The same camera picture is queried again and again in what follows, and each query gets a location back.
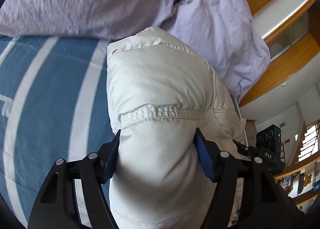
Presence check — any cream puffer jacket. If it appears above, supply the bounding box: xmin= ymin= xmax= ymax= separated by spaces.
xmin=106 ymin=27 xmax=246 ymax=228

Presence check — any blue white striped bedsheet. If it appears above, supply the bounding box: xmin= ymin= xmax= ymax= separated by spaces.
xmin=1 ymin=36 xmax=113 ymax=226

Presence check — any wooden headboard shelf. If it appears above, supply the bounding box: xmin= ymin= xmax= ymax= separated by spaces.
xmin=240 ymin=0 xmax=319 ymax=107

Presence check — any lavender crinkled duvet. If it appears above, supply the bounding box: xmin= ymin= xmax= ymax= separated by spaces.
xmin=1 ymin=0 xmax=270 ymax=100

